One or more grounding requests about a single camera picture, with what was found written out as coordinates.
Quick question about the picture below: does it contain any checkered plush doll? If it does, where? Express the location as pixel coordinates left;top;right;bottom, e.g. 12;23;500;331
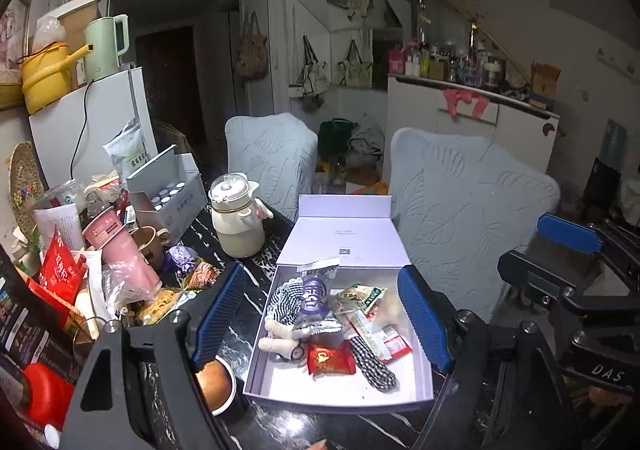
259;277;307;362

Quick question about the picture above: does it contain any large cardboard box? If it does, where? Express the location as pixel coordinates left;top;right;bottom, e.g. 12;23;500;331
55;0;103;85

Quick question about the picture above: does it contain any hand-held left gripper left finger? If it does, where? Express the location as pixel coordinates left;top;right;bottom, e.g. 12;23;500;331
59;261;247;450

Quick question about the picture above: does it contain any row of bottles and jars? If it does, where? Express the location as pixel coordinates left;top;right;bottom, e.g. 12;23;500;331
389;37;508;88

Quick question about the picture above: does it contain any black box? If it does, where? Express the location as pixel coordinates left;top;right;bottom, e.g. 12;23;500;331
582;157;623;215

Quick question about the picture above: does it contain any white carton of bottles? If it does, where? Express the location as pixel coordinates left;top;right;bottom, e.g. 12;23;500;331
125;145;208;243

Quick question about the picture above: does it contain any pink cup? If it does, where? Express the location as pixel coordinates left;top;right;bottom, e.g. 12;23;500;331
81;207;163;303

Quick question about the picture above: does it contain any checkered fabric strip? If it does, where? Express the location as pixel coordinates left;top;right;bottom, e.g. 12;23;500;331
349;332;398;392

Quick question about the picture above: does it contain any purple foil wrapper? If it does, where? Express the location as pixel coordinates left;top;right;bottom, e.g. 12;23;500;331
165;245;201;275

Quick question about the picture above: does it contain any green kettle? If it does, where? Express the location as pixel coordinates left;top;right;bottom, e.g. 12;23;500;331
82;14;130;83

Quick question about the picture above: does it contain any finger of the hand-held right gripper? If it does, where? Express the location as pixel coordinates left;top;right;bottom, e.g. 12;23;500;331
496;250;640;331
536;212;640;277

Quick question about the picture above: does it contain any bamboo pole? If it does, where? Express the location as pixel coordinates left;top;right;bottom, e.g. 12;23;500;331
425;0;526;90

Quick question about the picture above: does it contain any brown mug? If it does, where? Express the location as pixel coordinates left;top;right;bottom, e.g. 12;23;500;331
131;225;171;273

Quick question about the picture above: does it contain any grey bag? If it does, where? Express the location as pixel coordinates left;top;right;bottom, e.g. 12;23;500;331
347;122;385;163

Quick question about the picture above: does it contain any black packet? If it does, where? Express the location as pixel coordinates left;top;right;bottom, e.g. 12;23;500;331
0;242;76;381

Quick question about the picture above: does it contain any brown onion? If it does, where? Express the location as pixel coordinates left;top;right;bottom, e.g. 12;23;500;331
197;360;233;406

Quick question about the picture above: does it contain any small red snack packet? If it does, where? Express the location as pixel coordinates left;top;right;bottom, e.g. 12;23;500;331
306;342;357;376

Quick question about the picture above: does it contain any green bag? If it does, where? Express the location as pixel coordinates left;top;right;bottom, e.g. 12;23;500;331
317;119;353;155

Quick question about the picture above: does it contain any purple snack packet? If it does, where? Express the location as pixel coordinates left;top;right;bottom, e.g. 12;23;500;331
290;257;343;335

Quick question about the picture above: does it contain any picture frame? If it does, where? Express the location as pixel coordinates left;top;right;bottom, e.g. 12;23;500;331
0;0;33;80

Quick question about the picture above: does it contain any yellow pot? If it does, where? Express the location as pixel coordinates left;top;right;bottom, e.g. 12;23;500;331
19;42;96;115

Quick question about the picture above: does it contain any yellow snack packet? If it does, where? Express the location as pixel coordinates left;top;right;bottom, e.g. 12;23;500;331
137;287;191;325

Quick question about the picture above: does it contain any blue water bottle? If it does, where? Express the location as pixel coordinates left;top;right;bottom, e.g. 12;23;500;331
602;120;628;165

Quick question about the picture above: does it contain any red bottle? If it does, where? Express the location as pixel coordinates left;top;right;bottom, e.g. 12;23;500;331
20;362;76;431

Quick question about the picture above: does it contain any clear plastic cup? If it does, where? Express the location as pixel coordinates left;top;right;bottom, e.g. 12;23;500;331
32;179;88;251

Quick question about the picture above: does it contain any lavender gift box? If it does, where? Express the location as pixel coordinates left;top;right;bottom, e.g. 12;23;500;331
243;194;435;415

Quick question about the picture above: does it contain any pink cloth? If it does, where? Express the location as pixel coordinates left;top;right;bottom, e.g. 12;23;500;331
441;87;491;118

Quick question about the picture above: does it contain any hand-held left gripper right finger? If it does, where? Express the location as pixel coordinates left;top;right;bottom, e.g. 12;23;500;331
396;265;582;450

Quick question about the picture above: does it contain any gold foil wrapper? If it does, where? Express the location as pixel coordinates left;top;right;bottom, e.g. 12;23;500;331
182;257;223;291

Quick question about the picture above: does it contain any canvas tote bag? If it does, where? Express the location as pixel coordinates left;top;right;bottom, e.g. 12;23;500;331
290;34;332;98
336;37;373;88

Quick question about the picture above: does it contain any steel bowl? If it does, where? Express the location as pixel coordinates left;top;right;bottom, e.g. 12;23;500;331
195;357;248;418

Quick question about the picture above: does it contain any white cabinet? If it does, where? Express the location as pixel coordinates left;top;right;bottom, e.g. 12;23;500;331
386;74;561;191

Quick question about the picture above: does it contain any brown hanging bag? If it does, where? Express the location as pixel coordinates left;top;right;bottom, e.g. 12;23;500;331
235;12;269;80

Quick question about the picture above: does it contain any small cardboard box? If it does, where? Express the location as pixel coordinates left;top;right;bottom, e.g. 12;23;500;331
529;62;562;105

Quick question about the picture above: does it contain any woven basket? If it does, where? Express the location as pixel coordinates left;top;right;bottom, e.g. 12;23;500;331
7;142;46;231

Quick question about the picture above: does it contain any black kettle cable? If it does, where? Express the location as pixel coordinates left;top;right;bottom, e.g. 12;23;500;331
69;80;93;181

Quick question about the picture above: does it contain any person's right hand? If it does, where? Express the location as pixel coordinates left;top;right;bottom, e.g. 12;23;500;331
571;381;640;412

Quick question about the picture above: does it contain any tall glass bottle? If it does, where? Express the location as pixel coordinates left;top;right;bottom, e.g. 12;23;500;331
416;0;432;48

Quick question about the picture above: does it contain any red white snack packet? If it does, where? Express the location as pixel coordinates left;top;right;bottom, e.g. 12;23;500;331
350;315;413;363

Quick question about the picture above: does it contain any white fridge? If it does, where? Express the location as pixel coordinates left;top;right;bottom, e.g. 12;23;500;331
27;62;158;191

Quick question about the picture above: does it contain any white ceramic teapot jar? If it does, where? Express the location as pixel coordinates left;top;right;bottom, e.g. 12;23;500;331
208;172;273;259

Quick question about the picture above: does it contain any wall cable duct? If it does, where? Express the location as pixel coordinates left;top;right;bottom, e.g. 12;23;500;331
597;48;633;68

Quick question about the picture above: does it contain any green white pouch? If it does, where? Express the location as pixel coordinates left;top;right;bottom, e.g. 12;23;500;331
102;120;151;175

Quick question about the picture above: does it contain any light blue covered chair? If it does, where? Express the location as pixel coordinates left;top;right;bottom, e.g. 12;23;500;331
225;112;319;225
387;127;561;325

